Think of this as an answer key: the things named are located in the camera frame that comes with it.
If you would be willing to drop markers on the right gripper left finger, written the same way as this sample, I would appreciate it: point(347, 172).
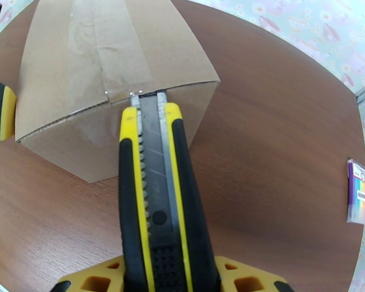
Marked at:
point(97, 277)

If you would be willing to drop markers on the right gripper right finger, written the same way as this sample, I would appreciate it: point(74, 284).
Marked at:
point(252, 277)

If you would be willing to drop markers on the yellow black utility knife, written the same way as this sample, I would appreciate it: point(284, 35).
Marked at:
point(161, 193)

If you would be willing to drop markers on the brown cardboard box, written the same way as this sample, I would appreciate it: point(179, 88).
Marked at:
point(109, 57)

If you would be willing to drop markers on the pack of coloured pens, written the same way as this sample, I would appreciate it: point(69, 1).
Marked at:
point(357, 190)

